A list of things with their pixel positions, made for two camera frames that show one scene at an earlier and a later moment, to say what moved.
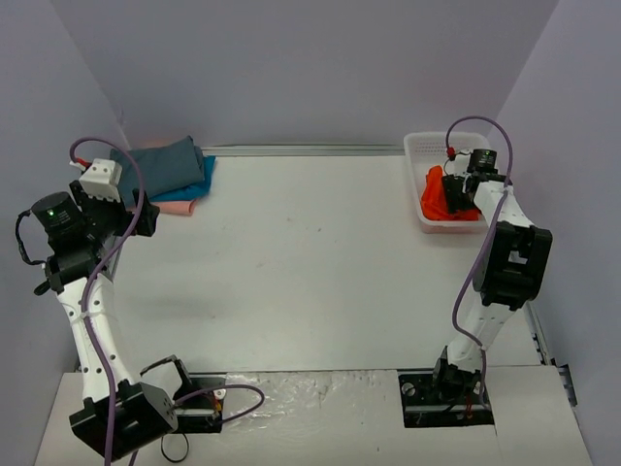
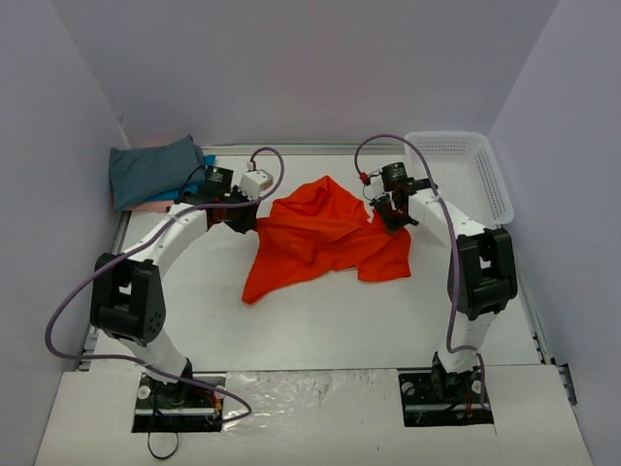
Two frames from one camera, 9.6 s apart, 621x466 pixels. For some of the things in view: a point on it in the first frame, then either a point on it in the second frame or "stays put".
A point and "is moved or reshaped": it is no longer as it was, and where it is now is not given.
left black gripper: [137, 216] to [245, 218]
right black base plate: [423, 406] stays put
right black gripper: [452, 192] to [388, 215]
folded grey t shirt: [162, 168] stays put
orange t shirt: [435, 201] is moved or reshaped
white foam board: [342, 418] stays put
